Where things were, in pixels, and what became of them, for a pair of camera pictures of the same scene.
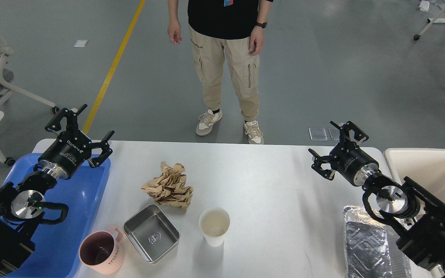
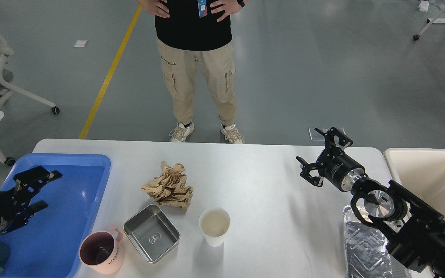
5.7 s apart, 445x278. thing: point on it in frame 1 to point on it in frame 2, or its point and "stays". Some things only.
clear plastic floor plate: x=318 y=134 stays
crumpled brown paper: x=170 y=189 stays
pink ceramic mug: x=103 y=251 stays
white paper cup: x=214 y=222 stays
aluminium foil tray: x=371 y=249 stays
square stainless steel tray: x=152 y=233 stays
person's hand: x=257 y=39 to x=230 y=7
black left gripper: x=70 y=148 to x=7 y=210
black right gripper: x=350 y=161 to x=336 y=166
